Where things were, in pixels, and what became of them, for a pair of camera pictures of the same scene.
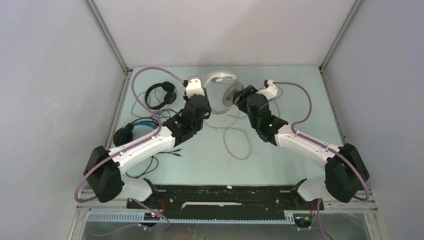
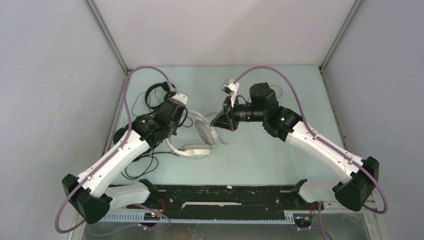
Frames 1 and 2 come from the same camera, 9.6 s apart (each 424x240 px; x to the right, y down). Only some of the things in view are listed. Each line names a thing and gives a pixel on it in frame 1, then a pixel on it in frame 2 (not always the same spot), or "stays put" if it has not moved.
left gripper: (207, 109) -> (175, 126)
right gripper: (242, 95) -> (226, 119)
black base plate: (228, 198) stays put
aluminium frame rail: (122, 59) stays put
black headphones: (169, 97) stays put
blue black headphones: (124, 135) stays put
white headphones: (234, 86) -> (208, 133)
